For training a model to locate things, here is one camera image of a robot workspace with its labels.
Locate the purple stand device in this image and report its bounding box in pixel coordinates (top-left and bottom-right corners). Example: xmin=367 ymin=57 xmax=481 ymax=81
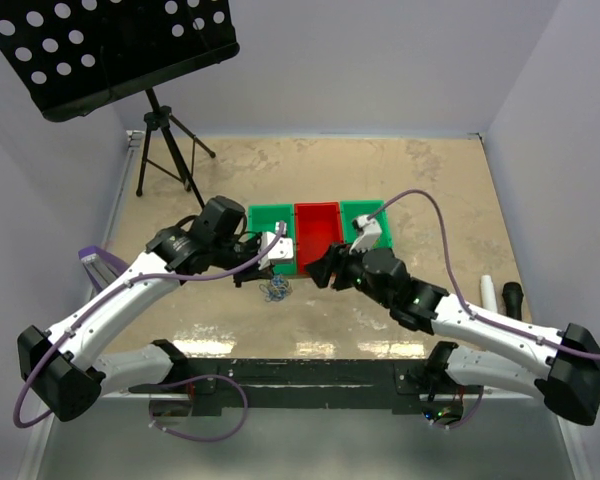
xmin=78 ymin=245 xmax=129 ymax=293

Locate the black microphone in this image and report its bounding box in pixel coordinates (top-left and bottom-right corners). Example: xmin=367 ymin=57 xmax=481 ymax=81
xmin=502 ymin=282 xmax=524 ymax=321

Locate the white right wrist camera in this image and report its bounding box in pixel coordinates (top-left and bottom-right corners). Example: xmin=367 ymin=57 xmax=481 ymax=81
xmin=349 ymin=215 xmax=382 ymax=254

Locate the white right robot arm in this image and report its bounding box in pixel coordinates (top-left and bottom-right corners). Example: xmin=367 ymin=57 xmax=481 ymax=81
xmin=305 ymin=244 xmax=600 ymax=426

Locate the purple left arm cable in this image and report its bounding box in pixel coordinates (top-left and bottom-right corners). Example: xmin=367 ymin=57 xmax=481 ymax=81
xmin=12 ymin=222 xmax=289 ymax=429

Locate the white plastic tube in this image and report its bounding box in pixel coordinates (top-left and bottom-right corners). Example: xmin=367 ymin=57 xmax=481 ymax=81
xmin=480 ymin=275 xmax=499 ymax=313

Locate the green plastic bin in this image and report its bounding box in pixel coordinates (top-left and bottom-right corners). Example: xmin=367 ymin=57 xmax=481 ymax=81
xmin=247 ymin=204 xmax=298 ymax=276
xmin=338 ymin=199 xmax=394 ymax=251

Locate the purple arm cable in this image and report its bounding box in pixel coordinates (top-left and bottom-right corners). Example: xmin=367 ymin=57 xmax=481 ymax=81
xmin=12 ymin=222 xmax=289 ymax=429
xmin=369 ymin=188 xmax=600 ymax=362

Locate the black music stand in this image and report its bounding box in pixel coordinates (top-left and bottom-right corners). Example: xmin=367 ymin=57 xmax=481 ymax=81
xmin=0 ymin=1 xmax=240 ymax=193

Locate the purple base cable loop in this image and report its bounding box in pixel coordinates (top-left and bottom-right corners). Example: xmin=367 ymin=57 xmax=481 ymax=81
xmin=147 ymin=374 xmax=246 ymax=442

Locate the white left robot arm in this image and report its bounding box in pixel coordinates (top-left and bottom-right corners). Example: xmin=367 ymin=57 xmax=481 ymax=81
xmin=13 ymin=196 xmax=287 ymax=428

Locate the right green plastic bin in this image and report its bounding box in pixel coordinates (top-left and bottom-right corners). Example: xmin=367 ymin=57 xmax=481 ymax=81
xmin=338 ymin=199 xmax=394 ymax=251

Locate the left green plastic bin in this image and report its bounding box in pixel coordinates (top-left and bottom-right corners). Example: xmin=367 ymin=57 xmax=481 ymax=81
xmin=247 ymin=204 xmax=298 ymax=276

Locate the red plastic bin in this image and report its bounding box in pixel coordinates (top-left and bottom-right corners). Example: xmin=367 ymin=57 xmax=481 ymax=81
xmin=294 ymin=202 xmax=343 ymax=276

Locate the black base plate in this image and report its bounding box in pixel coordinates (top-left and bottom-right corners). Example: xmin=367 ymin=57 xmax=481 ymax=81
xmin=128 ymin=355 xmax=484 ymax=416

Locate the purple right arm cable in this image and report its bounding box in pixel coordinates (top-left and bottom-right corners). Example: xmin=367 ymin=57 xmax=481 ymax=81
xmin=369 ymin=188 xmax=600 ymax=362

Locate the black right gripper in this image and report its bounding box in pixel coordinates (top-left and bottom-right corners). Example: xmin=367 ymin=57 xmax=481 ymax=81
xmin=304 ymin=238 xmax=394 ymax=309

